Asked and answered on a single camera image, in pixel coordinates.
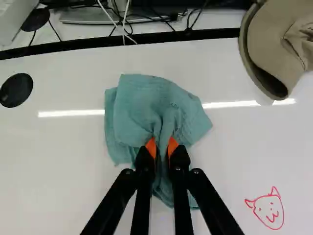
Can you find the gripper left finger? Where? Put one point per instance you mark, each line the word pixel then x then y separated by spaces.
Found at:
pixel 143 186

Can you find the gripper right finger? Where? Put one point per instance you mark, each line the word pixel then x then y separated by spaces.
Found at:
pixel 179 186

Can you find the green towel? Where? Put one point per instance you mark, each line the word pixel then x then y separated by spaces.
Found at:
pixel 146 102

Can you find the white table with black edge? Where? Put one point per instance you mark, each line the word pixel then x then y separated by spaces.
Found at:
pixel 61 147

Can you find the beige jacket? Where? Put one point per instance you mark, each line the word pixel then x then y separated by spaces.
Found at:
pixel 269 36

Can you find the grey flat monitor base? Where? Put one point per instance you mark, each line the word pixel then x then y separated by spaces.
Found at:
pixel 97 17

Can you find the white box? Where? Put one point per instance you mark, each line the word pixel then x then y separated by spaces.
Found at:
pixel 12 19

